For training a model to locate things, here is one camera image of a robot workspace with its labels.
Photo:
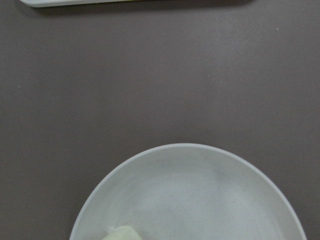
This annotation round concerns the cream round plate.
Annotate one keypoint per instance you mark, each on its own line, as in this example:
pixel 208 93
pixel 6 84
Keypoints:
pixel 188 191

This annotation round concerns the cream rabbit tray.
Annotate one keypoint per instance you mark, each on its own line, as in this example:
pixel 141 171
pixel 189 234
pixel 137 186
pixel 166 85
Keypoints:
pixel 59 3

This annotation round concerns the white steamed bun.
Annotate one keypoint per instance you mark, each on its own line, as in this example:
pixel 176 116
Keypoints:
pixel 122 233

